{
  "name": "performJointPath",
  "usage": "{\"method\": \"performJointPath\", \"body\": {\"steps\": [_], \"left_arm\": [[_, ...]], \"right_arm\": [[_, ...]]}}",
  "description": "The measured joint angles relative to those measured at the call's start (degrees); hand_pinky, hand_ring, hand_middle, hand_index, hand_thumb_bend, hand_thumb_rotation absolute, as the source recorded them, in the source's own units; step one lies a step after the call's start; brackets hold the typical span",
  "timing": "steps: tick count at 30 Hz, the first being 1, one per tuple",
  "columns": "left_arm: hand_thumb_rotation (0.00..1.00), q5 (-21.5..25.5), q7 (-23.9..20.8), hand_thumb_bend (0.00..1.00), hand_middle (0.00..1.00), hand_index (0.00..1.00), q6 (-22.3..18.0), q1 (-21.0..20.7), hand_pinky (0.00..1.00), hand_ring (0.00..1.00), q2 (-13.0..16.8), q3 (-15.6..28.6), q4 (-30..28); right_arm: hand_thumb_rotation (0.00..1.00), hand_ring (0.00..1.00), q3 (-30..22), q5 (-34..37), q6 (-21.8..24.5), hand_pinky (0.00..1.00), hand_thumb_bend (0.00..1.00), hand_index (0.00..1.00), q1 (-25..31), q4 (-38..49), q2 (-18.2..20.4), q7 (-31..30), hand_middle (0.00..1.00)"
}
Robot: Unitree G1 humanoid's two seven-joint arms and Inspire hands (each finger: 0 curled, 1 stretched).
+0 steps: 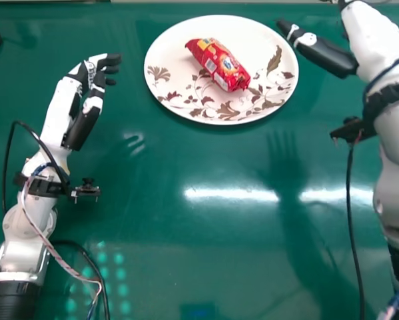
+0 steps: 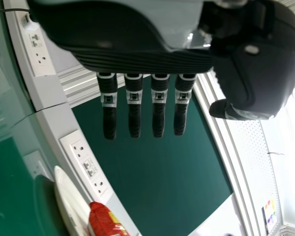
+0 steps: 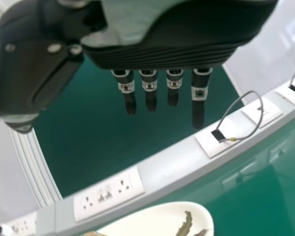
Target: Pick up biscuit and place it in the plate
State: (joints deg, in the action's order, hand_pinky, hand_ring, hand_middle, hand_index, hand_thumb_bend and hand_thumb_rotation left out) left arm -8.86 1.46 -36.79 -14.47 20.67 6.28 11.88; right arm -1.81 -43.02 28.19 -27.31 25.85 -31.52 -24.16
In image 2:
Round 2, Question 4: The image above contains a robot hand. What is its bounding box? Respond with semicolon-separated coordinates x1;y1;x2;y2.
28;0;295;141

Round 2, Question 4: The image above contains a red biscuit packet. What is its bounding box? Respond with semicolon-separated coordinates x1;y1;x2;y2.
88;201;131;236

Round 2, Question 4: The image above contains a white plate brown leaf pattern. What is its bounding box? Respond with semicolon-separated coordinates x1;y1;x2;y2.
53;165;95;236

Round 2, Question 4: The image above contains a white socket panel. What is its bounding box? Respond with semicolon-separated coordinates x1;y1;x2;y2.
21;12;57;77
59;129;114;205

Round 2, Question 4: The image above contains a coloured label sticker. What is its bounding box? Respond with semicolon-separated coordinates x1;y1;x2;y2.
261;198;277;236

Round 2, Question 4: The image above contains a ribbed aluminium duct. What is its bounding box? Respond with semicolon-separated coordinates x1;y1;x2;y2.
56;66;160;102

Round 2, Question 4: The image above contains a white table rail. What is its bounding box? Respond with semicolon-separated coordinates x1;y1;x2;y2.
1;0;73;113
35;105;144;236

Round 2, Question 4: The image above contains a thin black cable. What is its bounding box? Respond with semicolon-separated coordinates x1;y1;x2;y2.
0;0;31;12

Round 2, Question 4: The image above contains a white perforated cable duct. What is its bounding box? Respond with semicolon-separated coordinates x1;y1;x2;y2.
193;72;295;236

